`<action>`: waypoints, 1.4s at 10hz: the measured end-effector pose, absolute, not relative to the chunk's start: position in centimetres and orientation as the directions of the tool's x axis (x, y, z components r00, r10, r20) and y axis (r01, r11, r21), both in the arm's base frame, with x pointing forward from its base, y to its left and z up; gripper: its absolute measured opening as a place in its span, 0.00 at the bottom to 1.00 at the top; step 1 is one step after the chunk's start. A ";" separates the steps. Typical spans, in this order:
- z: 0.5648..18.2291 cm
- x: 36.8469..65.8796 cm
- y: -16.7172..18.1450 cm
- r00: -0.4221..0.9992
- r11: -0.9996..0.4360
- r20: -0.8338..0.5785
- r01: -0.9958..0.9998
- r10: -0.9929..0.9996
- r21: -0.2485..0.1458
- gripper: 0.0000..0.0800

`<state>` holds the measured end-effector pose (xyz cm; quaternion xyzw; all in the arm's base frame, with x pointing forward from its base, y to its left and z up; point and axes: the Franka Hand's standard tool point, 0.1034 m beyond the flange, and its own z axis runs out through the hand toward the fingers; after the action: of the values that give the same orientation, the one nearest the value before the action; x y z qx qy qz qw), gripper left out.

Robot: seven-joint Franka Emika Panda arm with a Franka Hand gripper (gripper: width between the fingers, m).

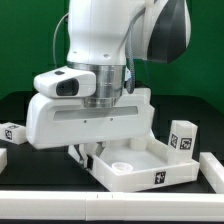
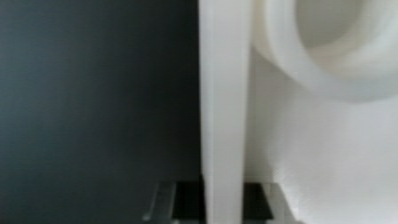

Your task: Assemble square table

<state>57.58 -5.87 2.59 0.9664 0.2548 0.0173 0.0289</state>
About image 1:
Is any white square tabletop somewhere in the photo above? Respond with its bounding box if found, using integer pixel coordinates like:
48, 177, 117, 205
68, 136, 199, 192

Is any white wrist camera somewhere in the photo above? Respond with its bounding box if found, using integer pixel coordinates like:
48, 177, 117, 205
34, 66, 96, 98

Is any white right fence rail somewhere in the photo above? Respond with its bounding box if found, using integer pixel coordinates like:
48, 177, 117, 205
199, 152, 224, 194

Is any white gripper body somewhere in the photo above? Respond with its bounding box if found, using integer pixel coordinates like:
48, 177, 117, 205
26, 88, 154, 149

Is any grey braided cable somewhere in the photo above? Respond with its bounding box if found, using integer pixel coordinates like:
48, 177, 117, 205
124, 6, 148, 95

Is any white left fence rail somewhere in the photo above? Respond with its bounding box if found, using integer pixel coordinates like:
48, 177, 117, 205
0, 148, 7, 174

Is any white cable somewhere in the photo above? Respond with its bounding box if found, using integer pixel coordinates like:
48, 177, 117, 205
52, 13, 71, 68

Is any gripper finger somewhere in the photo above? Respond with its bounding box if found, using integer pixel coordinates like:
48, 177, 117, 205
78, 144, 93, 169

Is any white fence rail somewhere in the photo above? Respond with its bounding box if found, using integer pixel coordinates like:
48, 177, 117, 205
199, 152, 224, 194
0, 148, 7, 174
0, 191, 224, 222

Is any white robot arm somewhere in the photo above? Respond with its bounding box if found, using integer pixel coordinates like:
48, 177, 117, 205
26, 0, 191, 162

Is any white front fence rail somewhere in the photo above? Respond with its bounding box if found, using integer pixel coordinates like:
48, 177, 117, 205
0, 191, 224, 222

